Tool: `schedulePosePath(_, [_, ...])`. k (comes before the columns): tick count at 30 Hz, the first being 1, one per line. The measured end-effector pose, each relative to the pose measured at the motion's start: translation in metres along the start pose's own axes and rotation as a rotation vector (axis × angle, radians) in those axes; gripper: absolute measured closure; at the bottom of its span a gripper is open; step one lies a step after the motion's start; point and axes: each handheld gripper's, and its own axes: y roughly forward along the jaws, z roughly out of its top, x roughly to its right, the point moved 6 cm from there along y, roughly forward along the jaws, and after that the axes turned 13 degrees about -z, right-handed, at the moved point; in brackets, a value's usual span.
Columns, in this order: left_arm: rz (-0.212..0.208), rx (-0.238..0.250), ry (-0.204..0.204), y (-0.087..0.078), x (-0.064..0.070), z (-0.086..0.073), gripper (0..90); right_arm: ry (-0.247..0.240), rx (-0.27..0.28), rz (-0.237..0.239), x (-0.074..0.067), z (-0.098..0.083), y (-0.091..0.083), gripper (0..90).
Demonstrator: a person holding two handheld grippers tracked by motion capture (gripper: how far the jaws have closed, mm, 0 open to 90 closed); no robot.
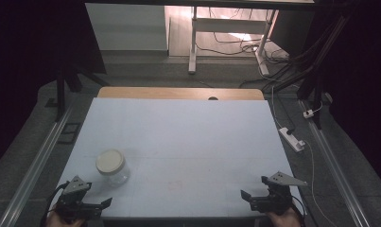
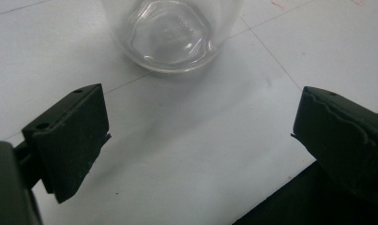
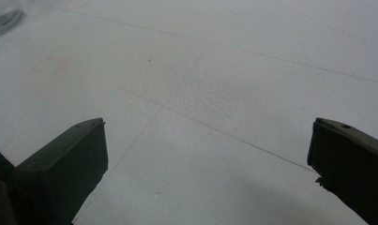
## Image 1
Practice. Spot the cream jar lid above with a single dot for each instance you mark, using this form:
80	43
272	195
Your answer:
110	161

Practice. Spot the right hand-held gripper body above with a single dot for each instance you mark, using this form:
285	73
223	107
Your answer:
277	197

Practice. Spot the person's right hand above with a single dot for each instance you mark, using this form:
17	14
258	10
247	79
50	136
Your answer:
284	220

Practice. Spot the wooden table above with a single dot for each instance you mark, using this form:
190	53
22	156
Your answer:
178	93

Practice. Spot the small white adapter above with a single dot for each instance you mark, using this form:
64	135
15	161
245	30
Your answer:
308	113

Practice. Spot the person's left hand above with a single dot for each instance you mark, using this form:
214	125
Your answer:
63	222

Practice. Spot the clear plastic jar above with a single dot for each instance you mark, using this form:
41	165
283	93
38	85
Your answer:
118	178

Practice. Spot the white power strip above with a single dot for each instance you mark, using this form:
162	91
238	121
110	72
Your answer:
291	138

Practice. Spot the white desk frame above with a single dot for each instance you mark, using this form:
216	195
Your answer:
229	26

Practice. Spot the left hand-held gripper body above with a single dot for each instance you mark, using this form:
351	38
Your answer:
72	201

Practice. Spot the grey wall panel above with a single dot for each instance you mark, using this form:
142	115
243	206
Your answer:
128	28

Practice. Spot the aluminium floor rail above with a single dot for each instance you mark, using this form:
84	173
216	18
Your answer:
37	167
336	173

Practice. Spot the black metal stand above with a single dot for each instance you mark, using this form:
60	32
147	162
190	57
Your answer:
317	94
60	94

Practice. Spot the black rectangular floor frame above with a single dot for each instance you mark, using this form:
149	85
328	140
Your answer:
69	133

